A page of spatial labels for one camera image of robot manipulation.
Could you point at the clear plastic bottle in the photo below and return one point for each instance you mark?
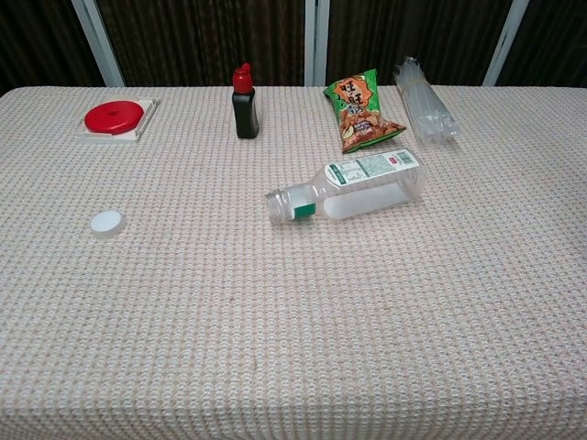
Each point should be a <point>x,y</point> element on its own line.
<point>357,201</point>

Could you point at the white plastic bottle cap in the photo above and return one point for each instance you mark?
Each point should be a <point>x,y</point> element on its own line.
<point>107,223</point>

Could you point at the dark sauce bottle red cap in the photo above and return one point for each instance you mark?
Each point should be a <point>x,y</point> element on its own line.
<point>245,114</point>

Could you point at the beige woven tablecloth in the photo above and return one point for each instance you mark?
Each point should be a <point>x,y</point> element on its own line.
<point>229,321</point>

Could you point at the green snack bag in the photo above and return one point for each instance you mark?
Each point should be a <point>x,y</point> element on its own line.
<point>360,114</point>

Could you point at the clear plastic straws pack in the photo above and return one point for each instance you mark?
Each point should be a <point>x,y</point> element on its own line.
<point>426,110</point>

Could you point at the red round lid container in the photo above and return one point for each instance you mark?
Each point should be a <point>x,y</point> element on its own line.
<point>142,117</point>

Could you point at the white frame post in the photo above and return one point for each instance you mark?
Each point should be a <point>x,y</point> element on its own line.
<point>316,41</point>
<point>504,46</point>
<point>98,43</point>

